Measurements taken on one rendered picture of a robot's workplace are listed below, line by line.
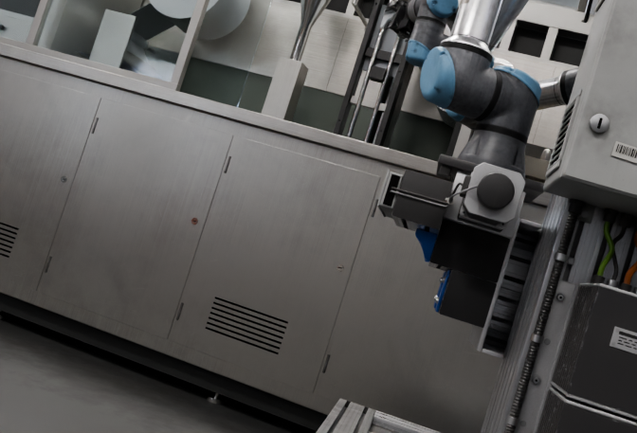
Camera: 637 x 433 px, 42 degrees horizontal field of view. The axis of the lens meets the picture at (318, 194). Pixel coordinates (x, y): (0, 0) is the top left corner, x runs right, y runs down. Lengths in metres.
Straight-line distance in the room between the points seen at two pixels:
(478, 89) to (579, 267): 0.49
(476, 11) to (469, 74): 0.14
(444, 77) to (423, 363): 0.98
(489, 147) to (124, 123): 1.39
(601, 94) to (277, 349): 1.49
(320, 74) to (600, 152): 2.06
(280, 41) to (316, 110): 0.32
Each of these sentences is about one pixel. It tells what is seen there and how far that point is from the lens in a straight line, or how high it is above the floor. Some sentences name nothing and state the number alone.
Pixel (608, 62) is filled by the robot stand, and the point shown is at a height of 0.95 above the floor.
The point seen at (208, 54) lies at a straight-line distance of 2.96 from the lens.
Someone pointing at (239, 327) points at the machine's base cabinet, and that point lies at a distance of 2.56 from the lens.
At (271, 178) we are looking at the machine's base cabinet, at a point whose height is 0.72.
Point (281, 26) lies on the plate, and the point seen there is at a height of 1.35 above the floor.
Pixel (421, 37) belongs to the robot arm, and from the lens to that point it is 2.06.
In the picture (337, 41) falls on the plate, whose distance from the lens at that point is 3.25.
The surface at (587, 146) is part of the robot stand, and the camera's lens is 1.28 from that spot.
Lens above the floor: 0.55
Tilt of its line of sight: 4 degrees up
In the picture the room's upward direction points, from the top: 18 degrees clockwise
